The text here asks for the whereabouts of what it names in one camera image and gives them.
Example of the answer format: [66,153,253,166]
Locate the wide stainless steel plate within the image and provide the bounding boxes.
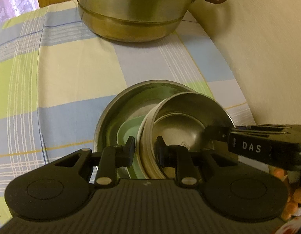
[93,79,235,178]

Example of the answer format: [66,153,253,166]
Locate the person's right hand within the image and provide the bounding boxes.
[269,166,301,221]

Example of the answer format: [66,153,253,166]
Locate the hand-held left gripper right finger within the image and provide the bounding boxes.
[156,136,228,188]

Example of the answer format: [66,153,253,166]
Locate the green square plate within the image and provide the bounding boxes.
[116,116,151,179]

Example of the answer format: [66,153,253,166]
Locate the cream ridged plastic bowl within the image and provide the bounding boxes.
[138,91,235,179]

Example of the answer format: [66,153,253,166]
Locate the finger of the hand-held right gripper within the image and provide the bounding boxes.
[235,125,293,133]
[204,125,235,142]

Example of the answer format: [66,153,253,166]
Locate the stainless steel steamer pot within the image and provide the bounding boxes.
[76,0,245,43]

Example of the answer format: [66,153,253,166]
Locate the pastel checkered tablecloth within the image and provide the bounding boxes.
[0,0,253,225]

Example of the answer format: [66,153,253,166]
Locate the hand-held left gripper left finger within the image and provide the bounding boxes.
[54,136,136,189]

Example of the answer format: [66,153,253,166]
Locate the small stainless steel bowl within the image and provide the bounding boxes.
[154,117,207,176]

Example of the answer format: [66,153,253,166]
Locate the lilac lace curtain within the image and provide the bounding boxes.
[0,0,40,26]

